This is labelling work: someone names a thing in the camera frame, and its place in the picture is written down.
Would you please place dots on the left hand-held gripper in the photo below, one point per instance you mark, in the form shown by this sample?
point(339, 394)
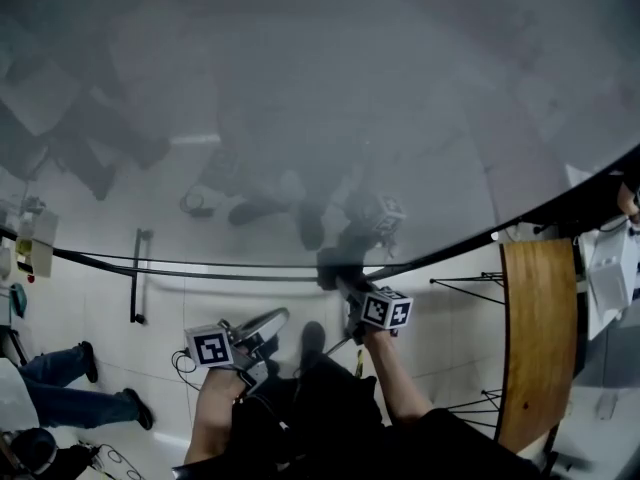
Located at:
point(207, 348)

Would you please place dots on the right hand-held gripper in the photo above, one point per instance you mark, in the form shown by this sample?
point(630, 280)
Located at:
point(385, 310)

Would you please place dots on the brown wiping cloth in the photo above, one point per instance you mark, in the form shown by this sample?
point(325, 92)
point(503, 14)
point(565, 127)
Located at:
point(327, 278)

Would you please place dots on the large whiteboard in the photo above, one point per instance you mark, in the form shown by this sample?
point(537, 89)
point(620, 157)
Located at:
point(320, 93)

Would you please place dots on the person's right forearm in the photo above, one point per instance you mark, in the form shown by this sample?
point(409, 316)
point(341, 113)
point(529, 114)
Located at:
point(395, 383)

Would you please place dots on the person's left forearm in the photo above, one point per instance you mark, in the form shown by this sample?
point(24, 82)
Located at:
point(210, 408)

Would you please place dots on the person's black shoe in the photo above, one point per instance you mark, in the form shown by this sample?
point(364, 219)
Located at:
point(312, 340)

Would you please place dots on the person's black clothing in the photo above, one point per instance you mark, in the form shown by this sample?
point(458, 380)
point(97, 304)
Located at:
point(325, 418)

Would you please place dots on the teal dustpan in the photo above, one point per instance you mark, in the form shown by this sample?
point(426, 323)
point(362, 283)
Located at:
point(18, 300)

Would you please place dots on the white table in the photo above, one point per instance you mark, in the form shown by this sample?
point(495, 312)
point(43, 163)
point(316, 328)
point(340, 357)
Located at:
point(600, 240)

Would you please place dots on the white microwave oven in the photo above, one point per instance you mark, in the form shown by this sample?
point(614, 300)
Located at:
point(610, 283)

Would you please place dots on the black round seat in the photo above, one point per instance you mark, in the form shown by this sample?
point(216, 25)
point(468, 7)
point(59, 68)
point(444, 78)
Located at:
point(32, 450)

